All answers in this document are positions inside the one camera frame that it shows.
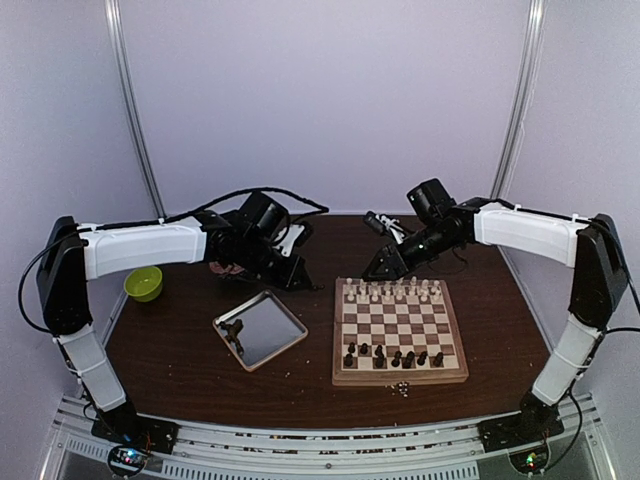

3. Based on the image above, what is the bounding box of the left aluminium frame post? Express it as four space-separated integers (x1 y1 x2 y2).
104 0 166 217

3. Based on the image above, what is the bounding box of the aluminium front rail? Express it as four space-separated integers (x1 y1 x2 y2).
49 392 606 480

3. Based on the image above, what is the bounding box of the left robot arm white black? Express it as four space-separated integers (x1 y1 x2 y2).
17 187 329 444

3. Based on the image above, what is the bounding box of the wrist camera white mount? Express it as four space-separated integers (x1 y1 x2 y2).
363 211 412 244
275 221 313 257

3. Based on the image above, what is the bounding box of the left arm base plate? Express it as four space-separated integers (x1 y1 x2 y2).
91 416 179 454

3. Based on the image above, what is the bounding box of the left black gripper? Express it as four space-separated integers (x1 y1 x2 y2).
238 234 312 292

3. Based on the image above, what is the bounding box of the red patterned bowl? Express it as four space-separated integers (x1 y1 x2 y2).
209 262 244 277

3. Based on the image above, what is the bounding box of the right aluminium frame post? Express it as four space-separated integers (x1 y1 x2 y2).
490 0 547 198

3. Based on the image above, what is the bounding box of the aluminium frame post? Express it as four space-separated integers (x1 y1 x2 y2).
490 0 547 198
104 0 166 217

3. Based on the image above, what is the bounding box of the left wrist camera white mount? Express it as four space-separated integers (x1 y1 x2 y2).
275 221 313 257

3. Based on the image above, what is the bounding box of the wooden chess board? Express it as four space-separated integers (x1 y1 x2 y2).
332 277 469 387

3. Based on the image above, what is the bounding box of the metal tray wooden rim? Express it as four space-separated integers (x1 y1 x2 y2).
212 290 308 372

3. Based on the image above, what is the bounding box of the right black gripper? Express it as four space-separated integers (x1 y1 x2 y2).
362 222 458 282

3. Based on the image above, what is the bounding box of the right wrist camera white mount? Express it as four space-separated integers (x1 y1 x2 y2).
363 211 412 244

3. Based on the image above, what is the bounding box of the green bowl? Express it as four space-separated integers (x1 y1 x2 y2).
124 266 163 303

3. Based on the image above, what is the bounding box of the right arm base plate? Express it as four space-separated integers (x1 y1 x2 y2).
477 415 564 453

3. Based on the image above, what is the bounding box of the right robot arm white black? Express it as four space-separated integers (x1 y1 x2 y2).
363 178 639 442

